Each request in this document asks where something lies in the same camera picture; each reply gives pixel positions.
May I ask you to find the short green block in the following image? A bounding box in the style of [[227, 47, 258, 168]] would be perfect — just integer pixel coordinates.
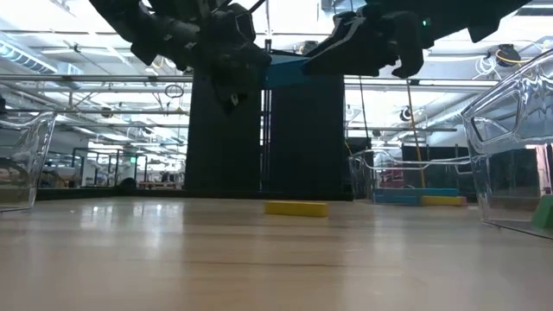
[[531, 194, 553, 231]]

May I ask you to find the clear plastic bin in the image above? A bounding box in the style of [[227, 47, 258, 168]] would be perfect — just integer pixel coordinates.
[[347, 149, 476, 206], [460, 47, 553, 241], [0, 111, 58, 213]]

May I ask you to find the black folding partition screen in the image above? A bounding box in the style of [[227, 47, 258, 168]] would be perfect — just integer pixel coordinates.
[[185, 51, 346, 202]]

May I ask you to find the long blue block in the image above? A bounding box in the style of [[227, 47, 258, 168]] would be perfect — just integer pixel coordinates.
[[373, 194, 424, 206], [374, 187, 460, 198]]

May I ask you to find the short blue block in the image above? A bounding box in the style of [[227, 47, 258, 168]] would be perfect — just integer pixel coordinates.
[[263, 54, 313, 90]]

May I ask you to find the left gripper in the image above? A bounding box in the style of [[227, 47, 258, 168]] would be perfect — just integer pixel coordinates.
[[196, 3, 272, 108]]

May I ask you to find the long yellow block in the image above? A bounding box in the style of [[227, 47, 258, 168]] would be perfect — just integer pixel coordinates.
[[264, 200, 330, 219], [421, 194, 468, 207]]

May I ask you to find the yellow hanging cable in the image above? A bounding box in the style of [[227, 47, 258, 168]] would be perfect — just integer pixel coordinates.
[[404, 78, 427, 190]]

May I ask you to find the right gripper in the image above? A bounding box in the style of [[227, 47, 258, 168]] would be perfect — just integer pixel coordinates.
[[301, 2, 437, 79]]

